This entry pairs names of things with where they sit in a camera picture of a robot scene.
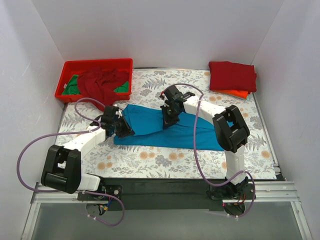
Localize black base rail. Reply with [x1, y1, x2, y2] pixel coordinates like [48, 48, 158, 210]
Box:
[34, 174, 286, 212]

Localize teal blue t-shirt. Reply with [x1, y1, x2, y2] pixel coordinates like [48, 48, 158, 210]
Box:
[113, 104, 223, 151]

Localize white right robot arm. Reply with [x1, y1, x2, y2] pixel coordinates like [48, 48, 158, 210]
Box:
[159, 84, 252, 193]

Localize folded dark red t-shirt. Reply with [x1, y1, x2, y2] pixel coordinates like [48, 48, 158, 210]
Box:
[208, 61, 257, 93]

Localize floral patterned table mat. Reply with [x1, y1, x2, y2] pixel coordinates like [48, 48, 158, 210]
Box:
[46, 69, 278, 180]

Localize red plastic bin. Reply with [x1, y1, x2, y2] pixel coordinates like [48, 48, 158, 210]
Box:
[54, 58, 133, 103]

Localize crumpled dark red t-shirt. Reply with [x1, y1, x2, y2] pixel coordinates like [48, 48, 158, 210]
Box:
[77, 67, 130, 106]

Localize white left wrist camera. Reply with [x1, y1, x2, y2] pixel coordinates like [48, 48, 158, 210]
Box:
[116, 110, 124, 118]

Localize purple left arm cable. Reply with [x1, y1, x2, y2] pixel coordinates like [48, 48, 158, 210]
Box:
[16, 97, 126, 227]

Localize green t-shirt in bin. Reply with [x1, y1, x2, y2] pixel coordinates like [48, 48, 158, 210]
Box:
[62, 74, 129, 95]

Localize folded orange t-shirt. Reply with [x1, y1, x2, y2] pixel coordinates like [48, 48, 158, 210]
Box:
[216, 90, 249, 99]

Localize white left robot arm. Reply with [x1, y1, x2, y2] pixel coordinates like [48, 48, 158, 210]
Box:
[41, 106, 135, 194]

